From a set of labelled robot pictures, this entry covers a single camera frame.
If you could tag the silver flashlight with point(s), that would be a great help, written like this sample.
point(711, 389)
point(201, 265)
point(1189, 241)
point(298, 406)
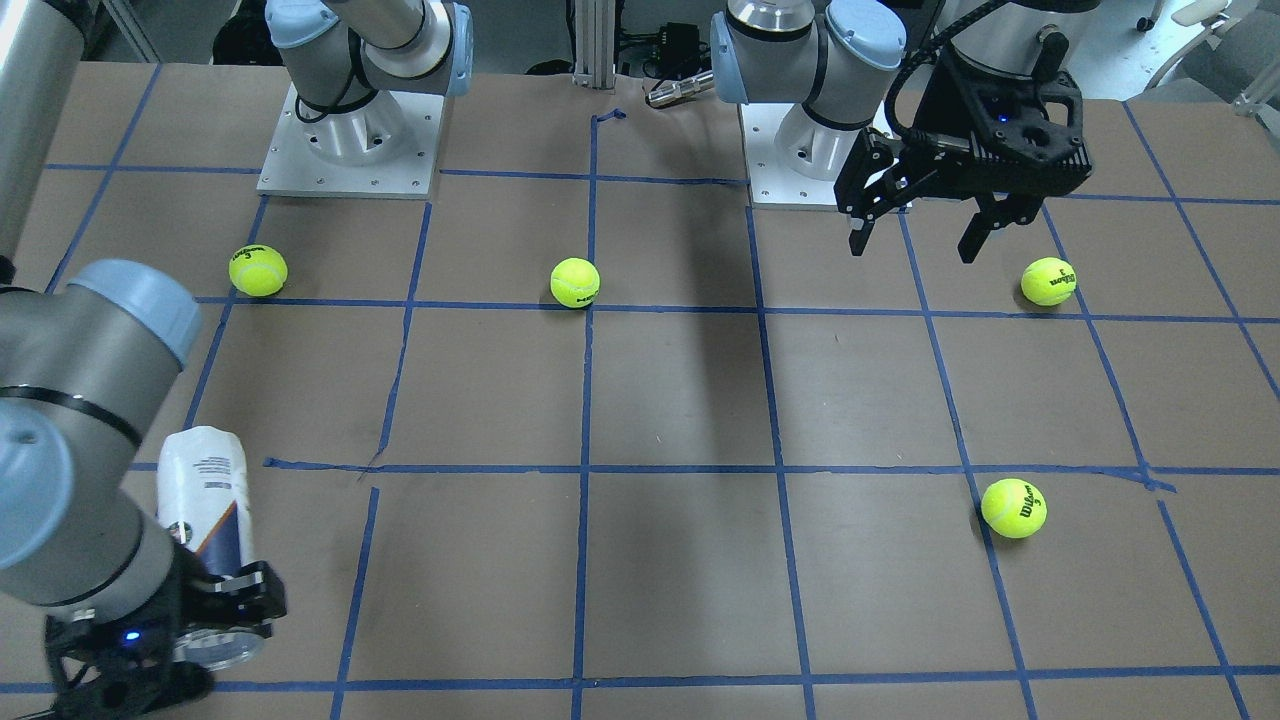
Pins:
point(670, 92)

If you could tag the tennis ball near base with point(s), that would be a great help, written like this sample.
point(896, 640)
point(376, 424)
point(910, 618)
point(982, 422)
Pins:
point(1048, 282)

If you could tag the clear tennis ball can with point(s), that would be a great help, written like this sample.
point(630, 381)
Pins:
point(203, 497)

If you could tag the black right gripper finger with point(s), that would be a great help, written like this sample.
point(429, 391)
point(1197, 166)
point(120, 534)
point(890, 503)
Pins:
point(249, 601)

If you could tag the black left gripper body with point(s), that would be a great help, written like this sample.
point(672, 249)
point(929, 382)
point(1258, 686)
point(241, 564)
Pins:
point(946, 104)

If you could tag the aluminium frame post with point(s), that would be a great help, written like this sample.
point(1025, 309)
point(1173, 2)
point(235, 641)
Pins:
point(595, 30)

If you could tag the tennis ball near table centre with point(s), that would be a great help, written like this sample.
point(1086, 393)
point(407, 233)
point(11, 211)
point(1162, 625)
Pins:
point(1013, 508)

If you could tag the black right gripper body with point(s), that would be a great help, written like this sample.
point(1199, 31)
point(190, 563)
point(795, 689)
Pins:
point(196, 598)

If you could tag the tennis ball far end row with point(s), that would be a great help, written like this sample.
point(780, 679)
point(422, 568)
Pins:
point(257, 270)

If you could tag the tennis ball middle of row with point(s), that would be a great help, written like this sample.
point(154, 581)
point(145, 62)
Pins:
point(574, 283)

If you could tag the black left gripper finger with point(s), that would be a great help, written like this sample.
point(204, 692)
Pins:
point(993, 215)
point(865, 225)

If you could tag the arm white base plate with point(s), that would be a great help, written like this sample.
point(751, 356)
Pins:
point(385, 150)
point(792, 160)

